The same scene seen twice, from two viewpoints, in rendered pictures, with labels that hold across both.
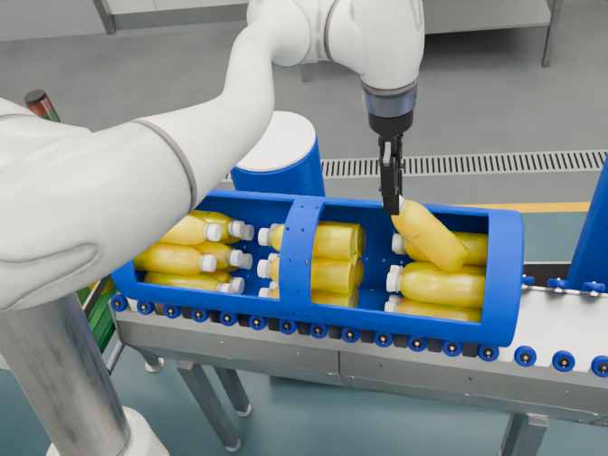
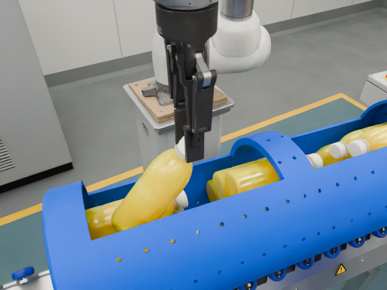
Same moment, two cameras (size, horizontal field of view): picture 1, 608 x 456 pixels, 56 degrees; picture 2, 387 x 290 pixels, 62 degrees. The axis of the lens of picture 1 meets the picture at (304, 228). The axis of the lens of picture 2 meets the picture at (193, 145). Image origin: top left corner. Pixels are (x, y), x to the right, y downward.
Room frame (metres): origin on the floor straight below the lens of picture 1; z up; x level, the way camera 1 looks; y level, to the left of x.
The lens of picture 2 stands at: (1.05, -0.44, 1.64)
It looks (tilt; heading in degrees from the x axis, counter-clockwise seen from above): 41 degrees down; 137
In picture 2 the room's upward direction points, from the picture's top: straight up
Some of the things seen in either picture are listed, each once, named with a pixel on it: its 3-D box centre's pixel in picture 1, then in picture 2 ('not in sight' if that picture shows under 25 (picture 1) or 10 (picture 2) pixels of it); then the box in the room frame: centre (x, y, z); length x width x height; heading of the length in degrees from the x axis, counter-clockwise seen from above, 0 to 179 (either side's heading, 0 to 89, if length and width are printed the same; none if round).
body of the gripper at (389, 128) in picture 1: (391, 126); (187, 38); (0.76, -0.18, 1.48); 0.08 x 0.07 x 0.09; 158
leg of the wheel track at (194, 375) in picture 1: (213, 408); not in sight; (0.93, 0.42, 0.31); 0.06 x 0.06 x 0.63; 68
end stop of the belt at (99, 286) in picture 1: (110, 268); not in sight; (1.05, 0.53, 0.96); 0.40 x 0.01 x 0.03; 158
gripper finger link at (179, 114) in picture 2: (391, 200); (183, 126); (0.74, -0.17, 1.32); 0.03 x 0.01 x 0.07; 68
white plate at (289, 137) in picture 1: (269, 139); not in sight; (1.38, 0.05, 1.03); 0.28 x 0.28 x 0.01
